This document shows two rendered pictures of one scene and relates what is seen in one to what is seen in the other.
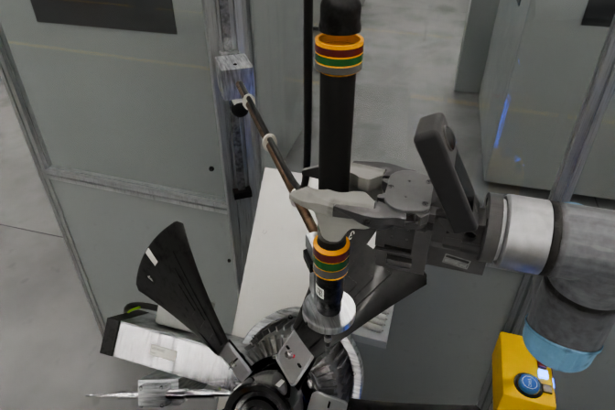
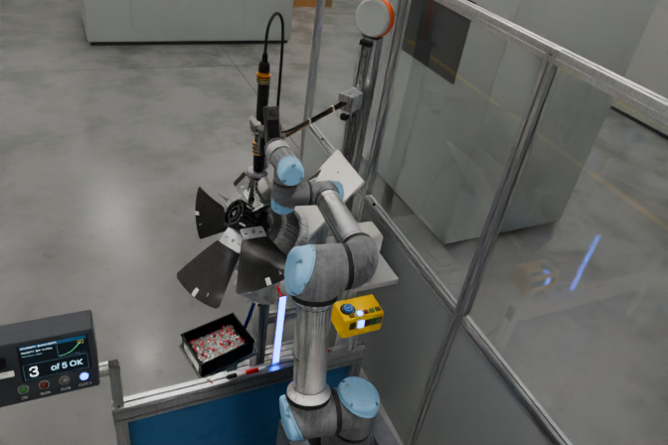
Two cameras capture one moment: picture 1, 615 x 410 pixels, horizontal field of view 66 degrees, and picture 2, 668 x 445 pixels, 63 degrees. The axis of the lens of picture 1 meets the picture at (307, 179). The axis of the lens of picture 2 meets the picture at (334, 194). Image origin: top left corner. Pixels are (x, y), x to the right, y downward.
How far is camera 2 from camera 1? 1.55 m
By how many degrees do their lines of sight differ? 37
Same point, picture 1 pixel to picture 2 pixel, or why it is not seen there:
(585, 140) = (489, 230)
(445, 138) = (268, 110)
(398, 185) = not seen: hidden behind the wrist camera
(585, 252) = (273, 157)
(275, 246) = not seen: hidden behind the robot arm
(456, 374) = (412, 384)
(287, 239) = not seen: hidden behind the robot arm
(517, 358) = (360, 303)
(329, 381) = (274, 234)
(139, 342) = (244, 186)
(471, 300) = (428, 323)
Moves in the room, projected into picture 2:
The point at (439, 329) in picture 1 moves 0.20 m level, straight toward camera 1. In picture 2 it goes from (412, 338) to (371, 344)
